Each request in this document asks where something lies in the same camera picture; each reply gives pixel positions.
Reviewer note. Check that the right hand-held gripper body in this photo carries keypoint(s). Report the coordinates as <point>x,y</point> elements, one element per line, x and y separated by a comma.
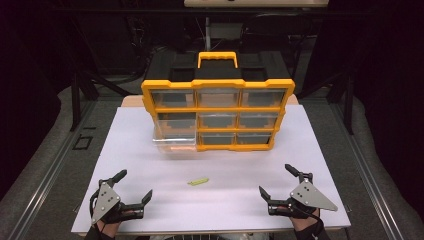
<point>308,196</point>

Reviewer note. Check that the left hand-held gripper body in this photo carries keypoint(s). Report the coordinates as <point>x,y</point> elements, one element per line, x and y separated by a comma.
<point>106,200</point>

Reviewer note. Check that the small yellow-green wall plug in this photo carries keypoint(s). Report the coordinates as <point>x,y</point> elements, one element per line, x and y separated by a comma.
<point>198,181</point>

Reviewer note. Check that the clear plastic drawer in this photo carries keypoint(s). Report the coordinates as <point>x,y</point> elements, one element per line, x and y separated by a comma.
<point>175,138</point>

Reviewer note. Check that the yellow black drawer organizer cabinet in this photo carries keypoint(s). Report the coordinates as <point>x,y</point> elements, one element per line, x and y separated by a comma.
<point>216,71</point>

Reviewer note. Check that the person's right hand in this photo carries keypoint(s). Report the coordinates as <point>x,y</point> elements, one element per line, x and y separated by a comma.
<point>301,224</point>

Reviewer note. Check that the person's left hand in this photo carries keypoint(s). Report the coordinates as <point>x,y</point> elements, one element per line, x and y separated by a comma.
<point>111,228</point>

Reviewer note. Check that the white table cover sheet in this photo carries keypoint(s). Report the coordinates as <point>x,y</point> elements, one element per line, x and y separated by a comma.
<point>133,160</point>

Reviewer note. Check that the black metal stand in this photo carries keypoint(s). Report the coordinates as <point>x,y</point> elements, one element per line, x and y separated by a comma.
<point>347,106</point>
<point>76,100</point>

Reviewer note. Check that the set of clear organizer drawers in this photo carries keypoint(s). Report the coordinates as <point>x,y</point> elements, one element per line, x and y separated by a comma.
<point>218,97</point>

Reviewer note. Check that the white pole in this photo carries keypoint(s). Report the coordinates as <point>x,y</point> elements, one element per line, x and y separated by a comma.
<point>208,33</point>

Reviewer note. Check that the metal floor rail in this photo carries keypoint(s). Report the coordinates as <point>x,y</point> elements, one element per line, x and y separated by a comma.
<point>370,173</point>
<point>50,173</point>

